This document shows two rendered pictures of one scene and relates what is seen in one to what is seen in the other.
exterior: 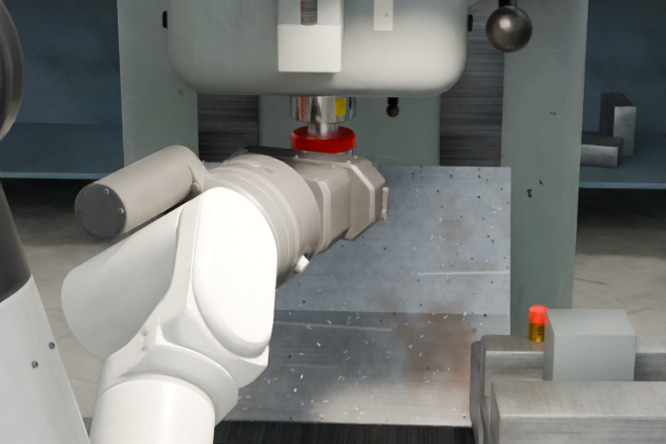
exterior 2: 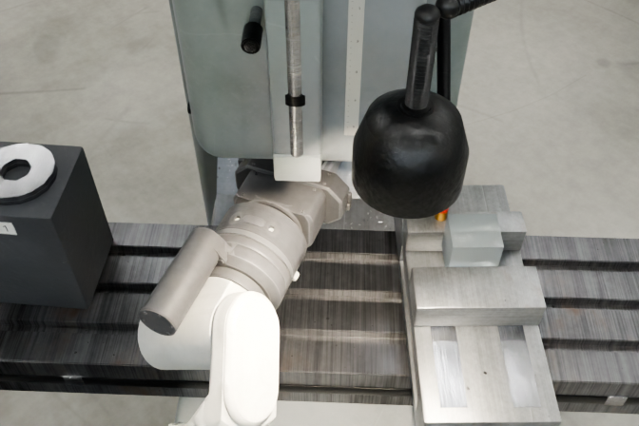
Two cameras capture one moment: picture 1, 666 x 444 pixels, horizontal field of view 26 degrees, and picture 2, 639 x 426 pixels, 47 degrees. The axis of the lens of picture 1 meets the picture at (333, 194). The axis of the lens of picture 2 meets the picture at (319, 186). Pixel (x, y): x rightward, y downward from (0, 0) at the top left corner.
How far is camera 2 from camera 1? 0.53 m
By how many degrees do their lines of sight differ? 30
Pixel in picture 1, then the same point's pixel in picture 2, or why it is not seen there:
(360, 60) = (334, 150)
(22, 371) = not seen: outside the picture
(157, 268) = (199, 354)
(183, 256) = (216, 369)
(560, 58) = not seen: outside the picture
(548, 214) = not seen: hidden behind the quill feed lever
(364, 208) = (335, 211)
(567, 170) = (462, 37)
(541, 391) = (442, 280)
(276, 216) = (277, 275)
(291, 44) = (284, 166)
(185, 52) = (206, 141)
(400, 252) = not seen: hidden behind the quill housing
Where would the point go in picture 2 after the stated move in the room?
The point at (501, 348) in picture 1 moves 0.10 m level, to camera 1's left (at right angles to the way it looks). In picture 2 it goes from (417, 228) to (338, 230)
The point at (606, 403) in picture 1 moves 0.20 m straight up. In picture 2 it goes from (481, 294) to (514, 176)
